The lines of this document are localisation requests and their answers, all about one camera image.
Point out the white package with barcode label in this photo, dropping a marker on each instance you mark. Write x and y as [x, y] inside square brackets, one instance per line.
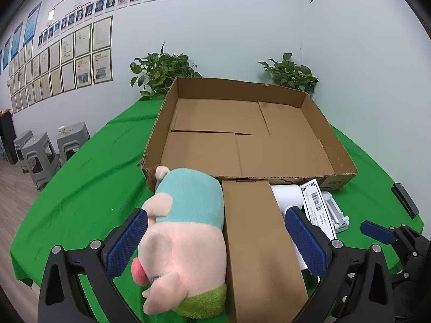
[316, 205]

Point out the large cardboard box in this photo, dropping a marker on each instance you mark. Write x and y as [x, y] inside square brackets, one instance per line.
[208, 154]

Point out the group of framed wall certificates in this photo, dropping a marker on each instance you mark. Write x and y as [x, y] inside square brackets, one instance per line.
[84, 64]

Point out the blue wall poster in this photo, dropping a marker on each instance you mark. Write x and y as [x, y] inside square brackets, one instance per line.
[33, 23]
[6, 53]
[16, 40]

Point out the green tablecloth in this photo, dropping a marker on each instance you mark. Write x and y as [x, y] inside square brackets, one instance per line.
[84, 181]

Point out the small brown cardboard box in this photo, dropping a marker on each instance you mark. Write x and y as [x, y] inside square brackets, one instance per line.
[259, 242]

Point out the grey plastic stool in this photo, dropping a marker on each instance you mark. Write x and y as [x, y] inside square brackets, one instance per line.
[21, 141]
[72, 141]
[40, 158]

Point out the small potted green plant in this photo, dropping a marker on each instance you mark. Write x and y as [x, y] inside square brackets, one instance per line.
[291, 74]

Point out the bushy potted green plant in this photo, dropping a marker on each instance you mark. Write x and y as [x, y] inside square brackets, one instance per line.
[161, 70]

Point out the black flat rectangular object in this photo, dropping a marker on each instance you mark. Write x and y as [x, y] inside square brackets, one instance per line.
[405, 201]

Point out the pink and teal plush toy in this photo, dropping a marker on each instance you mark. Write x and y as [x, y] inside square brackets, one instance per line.
[181, 242]

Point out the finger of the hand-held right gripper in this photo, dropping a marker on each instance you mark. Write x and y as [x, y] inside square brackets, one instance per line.
[375, 231]

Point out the black cabinet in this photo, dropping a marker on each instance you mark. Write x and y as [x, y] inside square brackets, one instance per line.
[7, 138]

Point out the white paper cup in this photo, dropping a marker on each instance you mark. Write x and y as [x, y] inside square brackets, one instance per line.
[61, 131]

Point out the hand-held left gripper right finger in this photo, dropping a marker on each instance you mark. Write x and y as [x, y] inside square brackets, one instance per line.
[306, 245]

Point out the white hand-held fan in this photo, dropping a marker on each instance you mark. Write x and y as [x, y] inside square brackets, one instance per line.
[288, 197]

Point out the white plastic stand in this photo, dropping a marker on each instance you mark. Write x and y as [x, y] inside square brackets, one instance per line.
[334, 208]

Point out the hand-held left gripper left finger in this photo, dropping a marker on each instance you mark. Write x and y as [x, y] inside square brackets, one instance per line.
[128, 242]

